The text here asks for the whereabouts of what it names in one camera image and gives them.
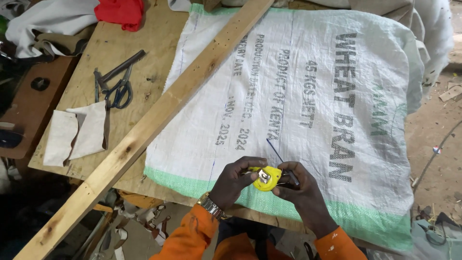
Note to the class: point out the person's right hand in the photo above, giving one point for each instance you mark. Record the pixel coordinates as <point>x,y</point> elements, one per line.
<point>306,200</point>

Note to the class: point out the person's left hand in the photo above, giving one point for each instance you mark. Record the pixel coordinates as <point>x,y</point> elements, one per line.
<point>229,182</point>

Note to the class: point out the yellow tape measure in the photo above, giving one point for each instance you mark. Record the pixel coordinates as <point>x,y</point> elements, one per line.
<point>269,180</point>

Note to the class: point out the blue pen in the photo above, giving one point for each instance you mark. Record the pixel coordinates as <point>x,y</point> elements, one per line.
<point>276,152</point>

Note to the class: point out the metal wristwatch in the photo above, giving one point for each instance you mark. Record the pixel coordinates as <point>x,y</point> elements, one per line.
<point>210,206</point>

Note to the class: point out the white woven sack green edges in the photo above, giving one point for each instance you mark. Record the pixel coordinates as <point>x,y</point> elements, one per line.
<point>306,108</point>

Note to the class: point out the long wooden plank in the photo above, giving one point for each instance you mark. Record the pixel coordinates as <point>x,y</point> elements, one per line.
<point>155,122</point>

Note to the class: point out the grey green bag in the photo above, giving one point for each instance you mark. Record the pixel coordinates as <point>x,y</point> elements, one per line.
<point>436,234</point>

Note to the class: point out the bottle cap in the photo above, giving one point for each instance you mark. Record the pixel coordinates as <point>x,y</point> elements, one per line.
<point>437,150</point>

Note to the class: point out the folded white fabric piece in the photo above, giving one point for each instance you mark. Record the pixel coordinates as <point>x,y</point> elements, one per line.
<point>85,133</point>

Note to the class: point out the metal hammer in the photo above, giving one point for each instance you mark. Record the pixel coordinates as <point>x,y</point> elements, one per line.
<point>121,66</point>

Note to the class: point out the wood scrap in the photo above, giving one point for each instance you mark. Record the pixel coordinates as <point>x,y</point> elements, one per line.
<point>450,92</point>

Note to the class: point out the red cloth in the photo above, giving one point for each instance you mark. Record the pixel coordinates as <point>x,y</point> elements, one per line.
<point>121,12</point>

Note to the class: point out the brown board with hole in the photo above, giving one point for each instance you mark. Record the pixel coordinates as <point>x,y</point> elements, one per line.
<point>36,108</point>

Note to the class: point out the white fleece fabric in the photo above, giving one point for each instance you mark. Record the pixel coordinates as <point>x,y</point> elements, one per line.
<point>438,36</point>

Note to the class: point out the tan leather piece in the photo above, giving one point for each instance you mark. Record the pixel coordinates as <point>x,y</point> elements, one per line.
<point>61,45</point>

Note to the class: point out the white cloth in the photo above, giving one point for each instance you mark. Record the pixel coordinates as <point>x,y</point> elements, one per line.
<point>47,21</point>

